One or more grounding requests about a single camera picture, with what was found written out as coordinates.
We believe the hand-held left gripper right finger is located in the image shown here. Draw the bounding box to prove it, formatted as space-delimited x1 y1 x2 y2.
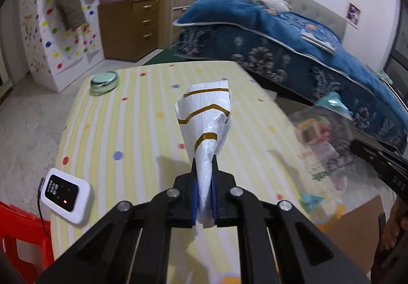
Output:
210 155 372 284

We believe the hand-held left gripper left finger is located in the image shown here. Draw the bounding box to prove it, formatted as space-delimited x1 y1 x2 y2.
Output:
36 157 200 284

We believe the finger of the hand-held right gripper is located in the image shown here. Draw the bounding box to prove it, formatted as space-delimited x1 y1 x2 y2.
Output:
350 138 408 200

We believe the clear plastic bottle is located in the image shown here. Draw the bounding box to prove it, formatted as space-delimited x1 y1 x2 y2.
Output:
287 91 362 211

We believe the white gold-striped packet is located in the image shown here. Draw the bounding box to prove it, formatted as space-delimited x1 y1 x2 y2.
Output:
174 79 232 229

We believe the person's foot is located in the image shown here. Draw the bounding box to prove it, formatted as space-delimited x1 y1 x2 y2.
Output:
378 201 408 268

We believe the cardboard box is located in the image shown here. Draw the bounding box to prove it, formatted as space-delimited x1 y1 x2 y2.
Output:
315 195 388 278

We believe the yellow striped tablecloth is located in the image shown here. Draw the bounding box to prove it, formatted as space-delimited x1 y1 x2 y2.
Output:
51 61 345 284

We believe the white pocket device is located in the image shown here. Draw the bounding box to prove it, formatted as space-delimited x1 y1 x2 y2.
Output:
41 168 94 225

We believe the folded white cloth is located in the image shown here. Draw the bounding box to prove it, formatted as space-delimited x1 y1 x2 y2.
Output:
300 31 337 55

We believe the green floor mat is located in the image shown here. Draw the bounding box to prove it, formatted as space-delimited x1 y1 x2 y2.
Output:
135 47 179 66

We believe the green round tin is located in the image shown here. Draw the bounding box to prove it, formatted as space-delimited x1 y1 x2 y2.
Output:
90 71 119 97

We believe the red plastic stool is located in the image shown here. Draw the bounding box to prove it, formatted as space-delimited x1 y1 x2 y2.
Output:
0 200 54 275

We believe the blue floral blanket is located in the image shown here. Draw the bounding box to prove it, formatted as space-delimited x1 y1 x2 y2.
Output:
172 0 408 154

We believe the white plush toy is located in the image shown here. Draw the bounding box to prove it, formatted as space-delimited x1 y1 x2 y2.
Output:
249 0 292 12

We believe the wooden drawer cabinet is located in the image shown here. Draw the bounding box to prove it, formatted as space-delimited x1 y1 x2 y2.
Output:
98 0 163 62

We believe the white dotted cabinet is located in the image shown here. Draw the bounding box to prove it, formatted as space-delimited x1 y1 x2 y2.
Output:
19 0 106 93

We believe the small wall picture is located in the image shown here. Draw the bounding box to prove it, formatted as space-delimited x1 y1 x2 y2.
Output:
346 2 361 27

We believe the black device cable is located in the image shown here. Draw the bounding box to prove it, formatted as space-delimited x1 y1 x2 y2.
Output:
37 177 52 238

